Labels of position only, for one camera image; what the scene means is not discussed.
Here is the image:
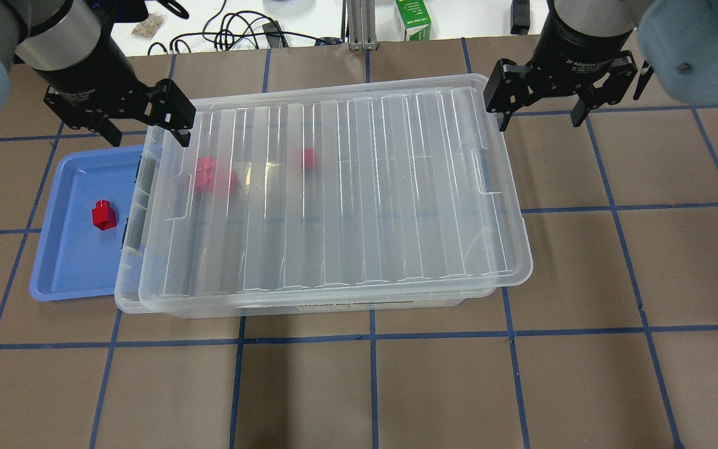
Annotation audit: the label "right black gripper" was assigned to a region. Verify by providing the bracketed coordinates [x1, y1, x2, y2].
[482, 12, 638, 132]

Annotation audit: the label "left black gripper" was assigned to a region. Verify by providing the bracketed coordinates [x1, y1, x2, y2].
[35, 35, 196, 148]

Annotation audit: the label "red block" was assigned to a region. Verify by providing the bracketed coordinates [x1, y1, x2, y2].
[301, 148, 317, 171]
[91, 200, 117, 232]
[194, 156, 217, 193]

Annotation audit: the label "clear plastic box lid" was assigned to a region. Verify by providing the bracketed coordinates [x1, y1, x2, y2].
[138, 74, 534, 312]

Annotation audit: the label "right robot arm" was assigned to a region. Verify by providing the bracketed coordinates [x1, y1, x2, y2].
[484, 1, 718, 131]

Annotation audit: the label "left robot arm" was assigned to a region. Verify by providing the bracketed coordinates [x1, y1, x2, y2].
[0, 1, 196, 147]

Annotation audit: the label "red block in box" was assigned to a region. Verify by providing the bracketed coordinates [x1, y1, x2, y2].
[301, 148, 317, 171]
[194, 156, 217, 193]

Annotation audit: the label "clear plastic storage box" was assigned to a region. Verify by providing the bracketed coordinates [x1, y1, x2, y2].
[113, 94, 509, 319]

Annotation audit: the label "snack bag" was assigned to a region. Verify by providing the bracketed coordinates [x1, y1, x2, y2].
[131, 12, 166, 39]

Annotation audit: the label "green white carton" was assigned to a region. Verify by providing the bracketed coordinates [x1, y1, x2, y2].
[394, 1, 433, 42]

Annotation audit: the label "blue plastic tray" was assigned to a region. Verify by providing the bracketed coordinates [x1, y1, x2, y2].
[29, 145, 143, 302]

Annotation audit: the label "black cables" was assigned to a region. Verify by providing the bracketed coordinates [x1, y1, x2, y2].
[147, 0, 335, 57]

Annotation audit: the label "aluminium frame post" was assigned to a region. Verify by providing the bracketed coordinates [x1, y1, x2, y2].
[342, 0, 378, 52]

